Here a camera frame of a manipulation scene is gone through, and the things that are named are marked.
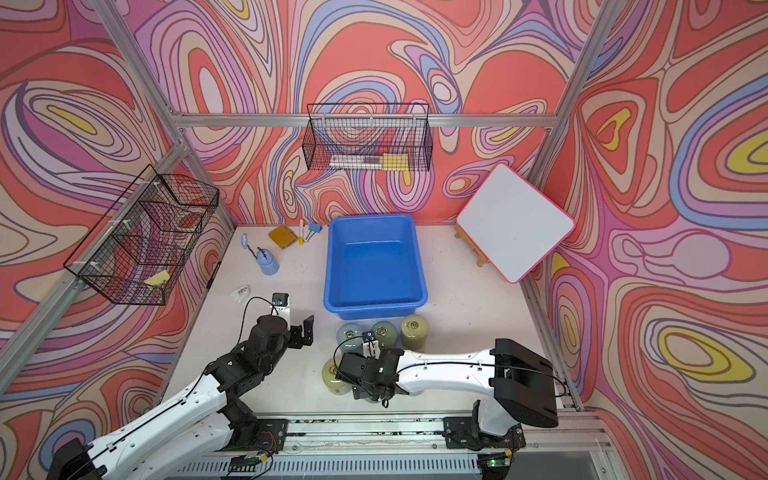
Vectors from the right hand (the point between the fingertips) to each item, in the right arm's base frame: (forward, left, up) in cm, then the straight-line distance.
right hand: (375, 388), depth 78 cm
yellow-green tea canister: (+14, -11, +6) cm, 19 cm away
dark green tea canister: (+13, -3, +5) cm, 14 cm away
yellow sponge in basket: (+20, +52, +25) cm, 61 cm away
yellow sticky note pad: (+57, +36, 0) cm, 68 cm away
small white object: (+31, +45, 0) cm, 55 cm away
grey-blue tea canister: (+12, +7, +4) cm, 15 cm away
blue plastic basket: (+41, +1, -1) cm, 41 cm away
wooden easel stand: (+54, -33, +1) cm, 63 cm away
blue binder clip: (+63, +25, -2) cm, 67 cm away
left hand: (+17, +20, +10) cm, 28 cm away
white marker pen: (+56, +29, -1) cm, 63 cm away
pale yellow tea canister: (0, +10, +3) cm, 10 cm away
